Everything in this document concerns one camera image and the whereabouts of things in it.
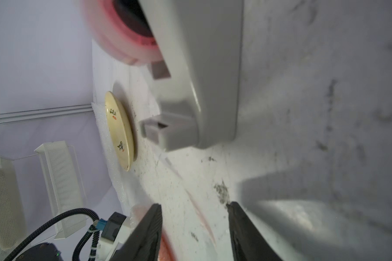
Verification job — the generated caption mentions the upper white mesh shelf bin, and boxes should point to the upper white mesh shelf bin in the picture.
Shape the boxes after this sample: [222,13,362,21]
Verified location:
[0,157,27,261]

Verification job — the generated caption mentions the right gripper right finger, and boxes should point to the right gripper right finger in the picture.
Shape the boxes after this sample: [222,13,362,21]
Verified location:
[226,201,282,261]

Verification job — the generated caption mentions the orange dinner plate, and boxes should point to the orange dinner plate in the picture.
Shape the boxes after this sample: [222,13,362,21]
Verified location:
[130,204,176,261]

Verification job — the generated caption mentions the white mesh shelf bin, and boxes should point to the white mesh shelf bin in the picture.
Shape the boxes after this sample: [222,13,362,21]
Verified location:
[0,157,27,261]
[34,140,87,240]

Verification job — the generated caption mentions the lower white mesh shelf bin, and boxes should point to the lower white mesh shelf bin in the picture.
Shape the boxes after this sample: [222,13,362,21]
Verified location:
[34,140,87,240]

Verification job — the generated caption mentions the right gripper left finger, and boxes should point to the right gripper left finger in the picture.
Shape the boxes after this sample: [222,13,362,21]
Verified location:
[109,203,163,261]

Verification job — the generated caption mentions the black corrugated cable conduit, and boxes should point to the black corrugated cable conduit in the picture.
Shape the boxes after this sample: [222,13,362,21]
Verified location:
[3,208,100,261]

